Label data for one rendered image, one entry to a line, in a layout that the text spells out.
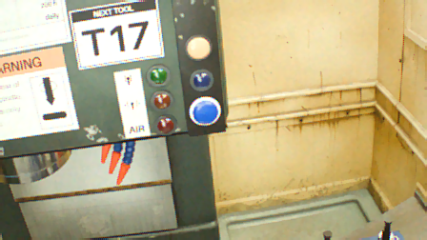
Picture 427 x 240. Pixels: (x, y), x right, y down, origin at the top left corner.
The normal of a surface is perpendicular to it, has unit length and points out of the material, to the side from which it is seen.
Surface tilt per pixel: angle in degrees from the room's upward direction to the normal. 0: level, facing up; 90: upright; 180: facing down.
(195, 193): 90
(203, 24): 90
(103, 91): 90
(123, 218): 91
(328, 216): 0
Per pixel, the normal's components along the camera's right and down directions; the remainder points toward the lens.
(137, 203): 0.13, 0.46
